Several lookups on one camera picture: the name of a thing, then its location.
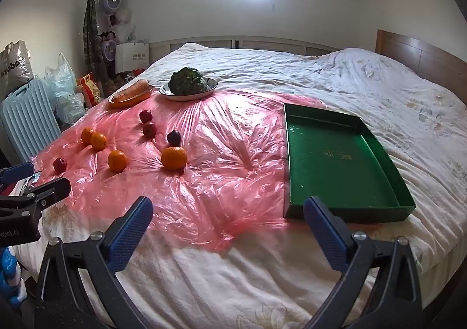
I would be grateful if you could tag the small red apple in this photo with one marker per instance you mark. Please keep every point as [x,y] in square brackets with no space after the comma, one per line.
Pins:
[60,165]
[149,129]
[145,116]

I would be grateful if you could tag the red yellow rice bag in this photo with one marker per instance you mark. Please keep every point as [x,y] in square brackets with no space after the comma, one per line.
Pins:
[91,91]

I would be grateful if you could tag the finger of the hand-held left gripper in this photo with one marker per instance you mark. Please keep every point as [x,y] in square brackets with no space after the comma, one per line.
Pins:
[16,172]
[51,191]

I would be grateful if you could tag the dark purple plum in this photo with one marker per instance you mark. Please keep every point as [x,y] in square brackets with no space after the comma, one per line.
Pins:
[174,137]

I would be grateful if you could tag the white plastic bag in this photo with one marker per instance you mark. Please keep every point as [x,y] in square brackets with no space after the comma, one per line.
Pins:
[124,27]

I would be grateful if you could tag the grey white printed bag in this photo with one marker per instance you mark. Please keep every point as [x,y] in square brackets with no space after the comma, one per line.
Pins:
[12,66]

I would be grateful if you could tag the green leafy vegetable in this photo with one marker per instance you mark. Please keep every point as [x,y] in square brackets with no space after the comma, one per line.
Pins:
[188,81]

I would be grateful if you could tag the blue white toy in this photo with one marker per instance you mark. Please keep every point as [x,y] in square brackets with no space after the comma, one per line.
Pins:
[9,274]

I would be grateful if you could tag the bowl of green vegetables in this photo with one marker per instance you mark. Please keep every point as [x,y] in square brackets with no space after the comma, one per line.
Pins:
[211,87]

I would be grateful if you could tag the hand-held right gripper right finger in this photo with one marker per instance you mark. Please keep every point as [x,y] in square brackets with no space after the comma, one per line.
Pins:
[324,234]

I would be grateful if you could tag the small purple fan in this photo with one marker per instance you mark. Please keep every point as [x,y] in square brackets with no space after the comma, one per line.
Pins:
[112,4]

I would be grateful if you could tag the green tray box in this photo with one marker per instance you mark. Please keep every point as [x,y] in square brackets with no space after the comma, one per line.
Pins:
[335,161]

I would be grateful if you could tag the plaid scarf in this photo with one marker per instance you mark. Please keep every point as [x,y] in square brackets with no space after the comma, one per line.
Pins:
[91,36]

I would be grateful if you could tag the pink plastic sheet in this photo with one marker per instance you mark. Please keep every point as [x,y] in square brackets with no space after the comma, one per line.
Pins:
[219,153]

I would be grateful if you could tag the white fan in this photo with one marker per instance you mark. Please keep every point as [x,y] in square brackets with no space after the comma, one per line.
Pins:
[108,49]

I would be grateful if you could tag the translucent plastic bag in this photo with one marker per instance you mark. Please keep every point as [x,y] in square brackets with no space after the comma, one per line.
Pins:
[64,88]

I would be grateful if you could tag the orange plate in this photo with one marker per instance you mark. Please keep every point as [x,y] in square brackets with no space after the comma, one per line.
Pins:
[127,102]

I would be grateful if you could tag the white floral duvet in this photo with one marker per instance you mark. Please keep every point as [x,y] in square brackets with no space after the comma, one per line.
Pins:
[401,113]

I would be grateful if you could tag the orange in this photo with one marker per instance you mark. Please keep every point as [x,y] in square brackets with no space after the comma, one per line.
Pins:
[87,135]
[99,141]
[117,161]
[174,158]

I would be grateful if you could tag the wooden headboard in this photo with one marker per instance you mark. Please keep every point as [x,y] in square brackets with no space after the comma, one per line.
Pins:
[419,55]

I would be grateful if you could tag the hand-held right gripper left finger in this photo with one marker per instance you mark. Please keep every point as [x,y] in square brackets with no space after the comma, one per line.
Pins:
[134,226]

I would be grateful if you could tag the carrot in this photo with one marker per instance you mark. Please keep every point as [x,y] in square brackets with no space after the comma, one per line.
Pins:
[131,91]

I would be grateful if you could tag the white slatted panel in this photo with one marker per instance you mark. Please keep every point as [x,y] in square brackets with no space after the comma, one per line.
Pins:
[255,43]

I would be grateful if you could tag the white paper bag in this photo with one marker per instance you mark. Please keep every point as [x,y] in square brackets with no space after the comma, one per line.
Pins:
[132,58]

